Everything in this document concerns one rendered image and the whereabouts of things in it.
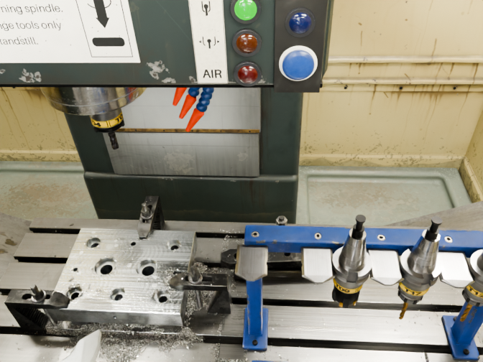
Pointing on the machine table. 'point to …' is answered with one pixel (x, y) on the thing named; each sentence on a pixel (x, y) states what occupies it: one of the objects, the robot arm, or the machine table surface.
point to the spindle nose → (90, 99)
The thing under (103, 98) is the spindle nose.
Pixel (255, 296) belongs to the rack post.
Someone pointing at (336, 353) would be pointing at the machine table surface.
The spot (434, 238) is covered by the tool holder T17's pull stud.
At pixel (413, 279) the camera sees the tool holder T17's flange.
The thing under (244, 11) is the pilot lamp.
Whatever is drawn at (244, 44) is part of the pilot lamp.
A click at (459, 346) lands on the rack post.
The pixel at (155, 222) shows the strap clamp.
